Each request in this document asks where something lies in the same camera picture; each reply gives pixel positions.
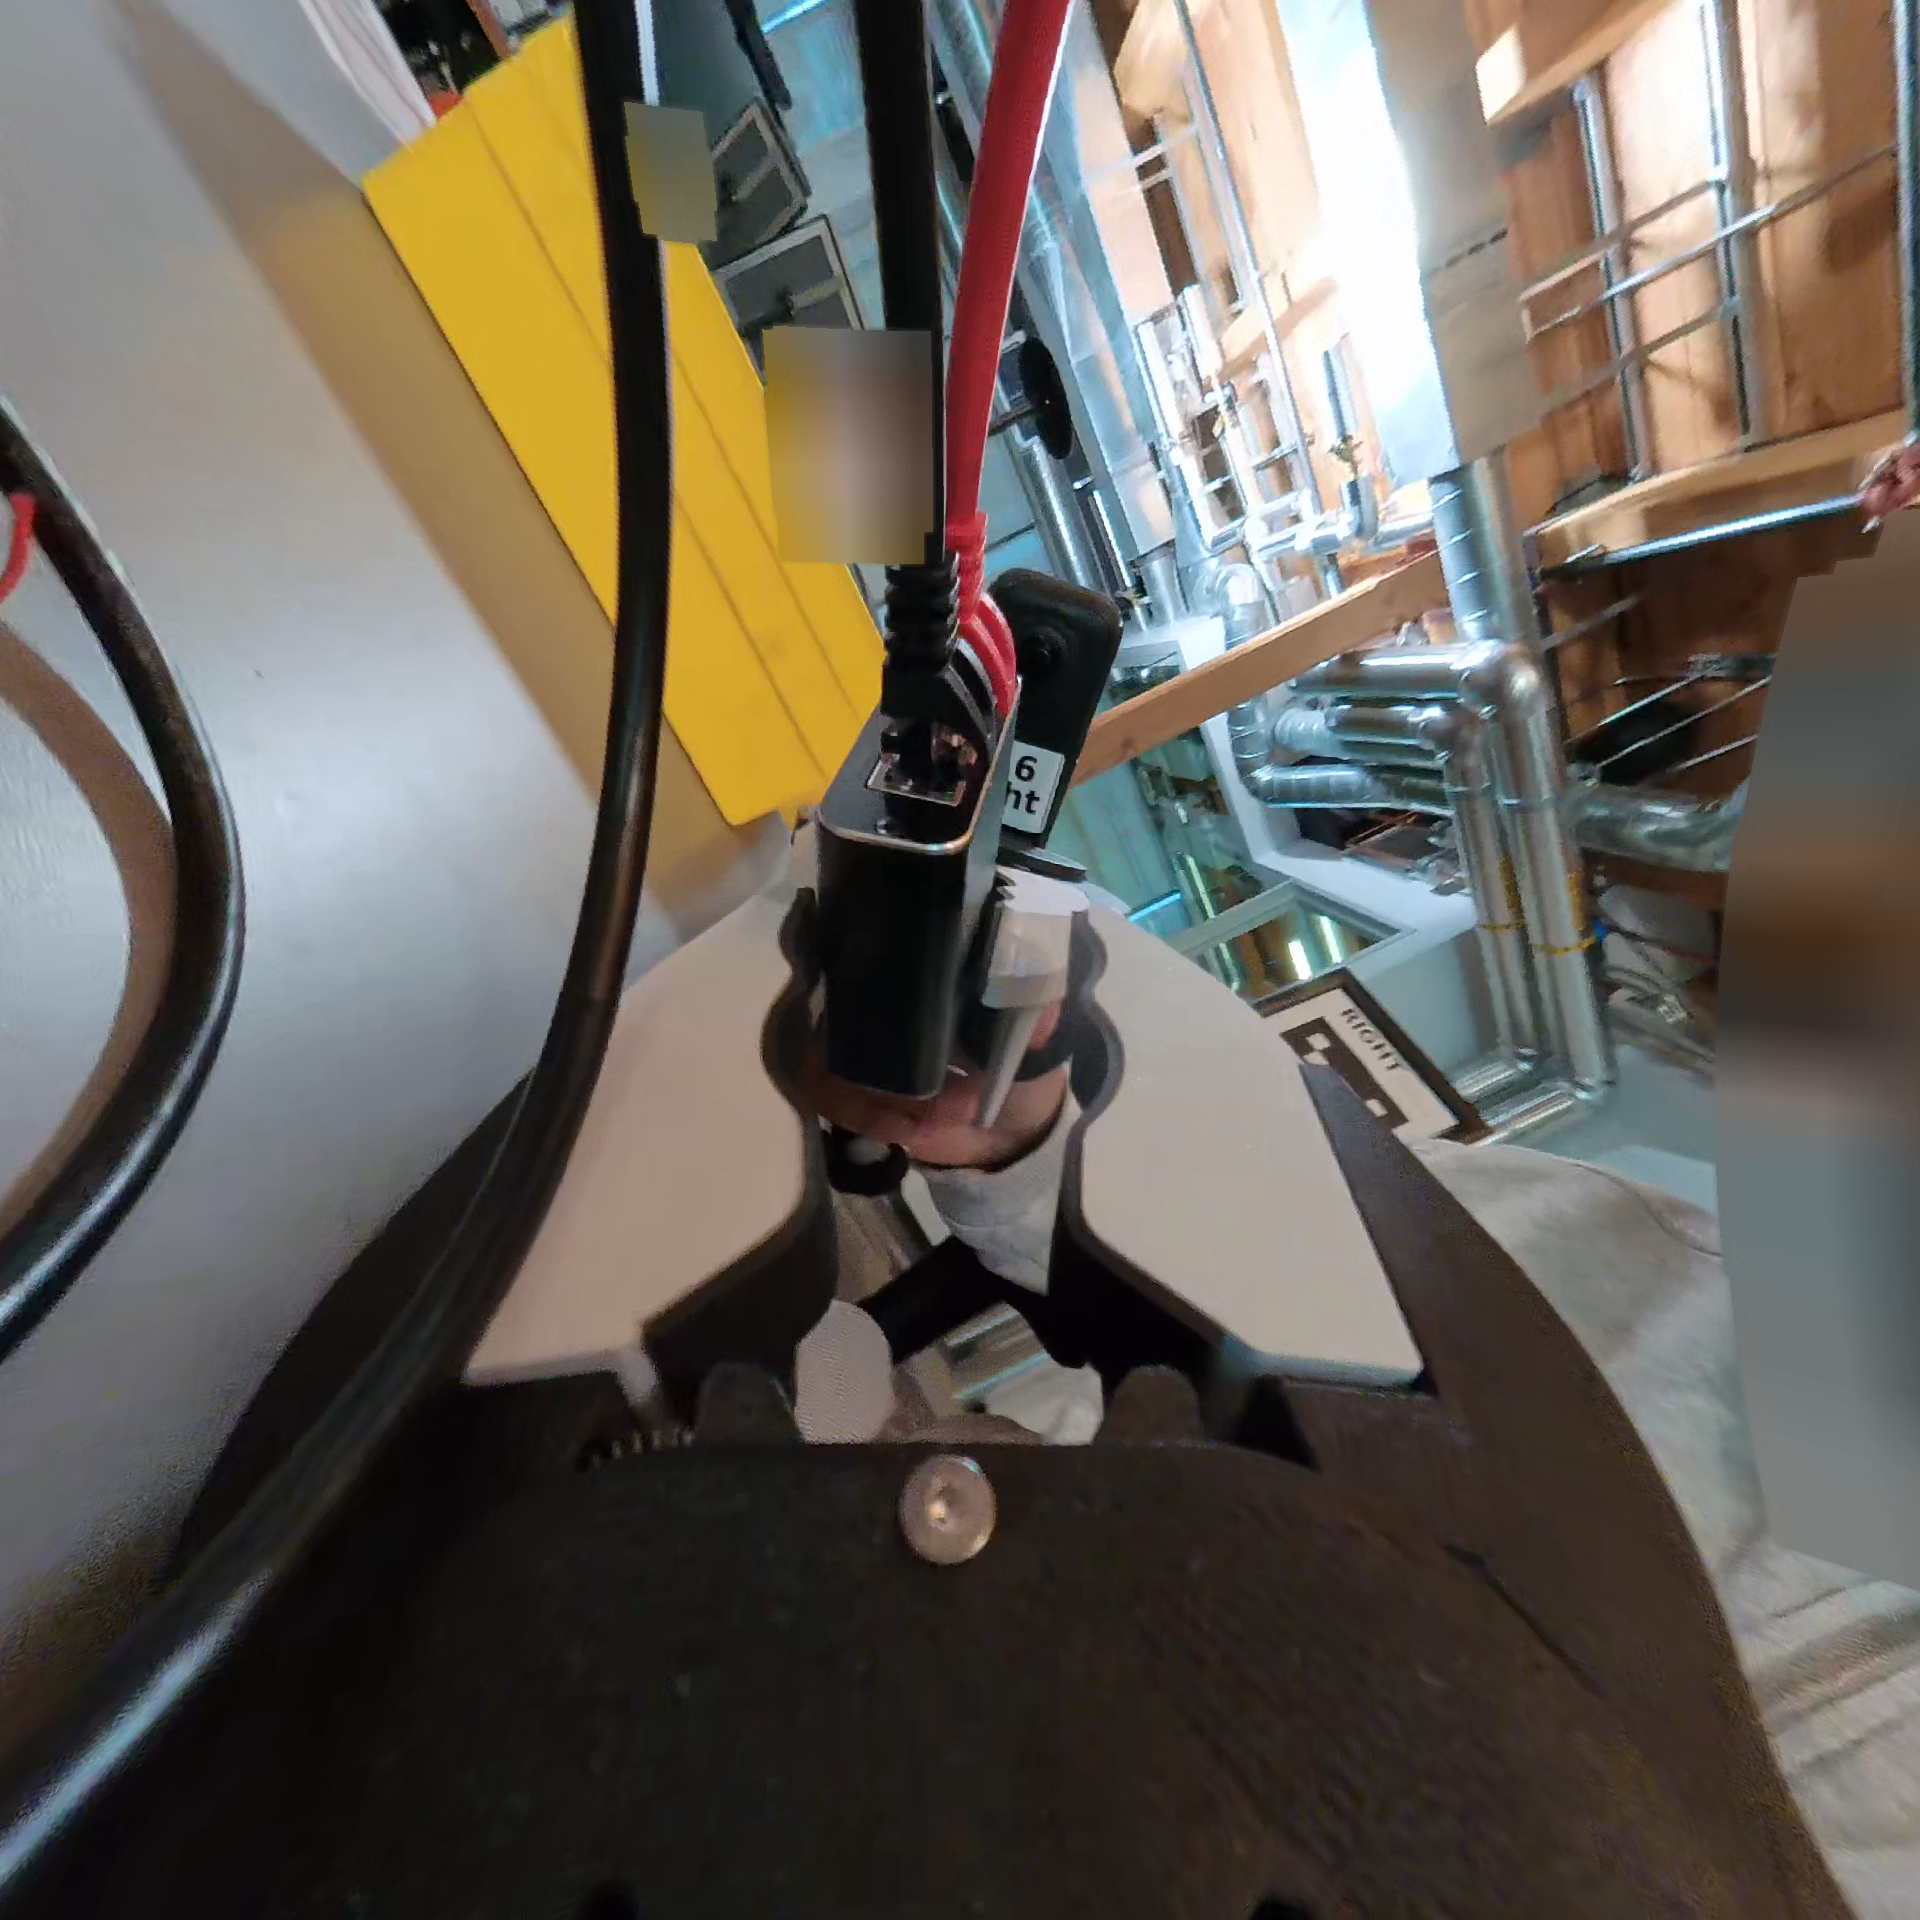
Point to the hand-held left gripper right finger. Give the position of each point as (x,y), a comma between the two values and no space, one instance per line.
(1230,1185)

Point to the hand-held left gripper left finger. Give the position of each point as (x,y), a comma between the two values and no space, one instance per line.
(691,1172)

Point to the black ethernet splitter box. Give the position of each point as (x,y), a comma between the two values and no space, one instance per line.
(902,932)

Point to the yellow plastic bin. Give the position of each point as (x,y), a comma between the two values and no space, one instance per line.
(525,300)

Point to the person's right hand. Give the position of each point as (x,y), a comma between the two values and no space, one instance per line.
(983,1136)

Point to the framed marker sign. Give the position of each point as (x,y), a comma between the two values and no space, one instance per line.
(1349,1050)

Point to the black round hanging lamp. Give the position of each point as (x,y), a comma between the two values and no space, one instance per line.
(1050,406)

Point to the person's grey sweatshirt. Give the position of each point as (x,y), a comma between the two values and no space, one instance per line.
(1621,1349)

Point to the red twist tie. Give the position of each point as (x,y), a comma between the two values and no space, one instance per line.
(14,548)

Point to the wooden post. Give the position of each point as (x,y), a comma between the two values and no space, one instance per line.
(1277,662)

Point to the silver duct pipes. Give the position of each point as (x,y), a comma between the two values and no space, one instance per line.
(1484,840)

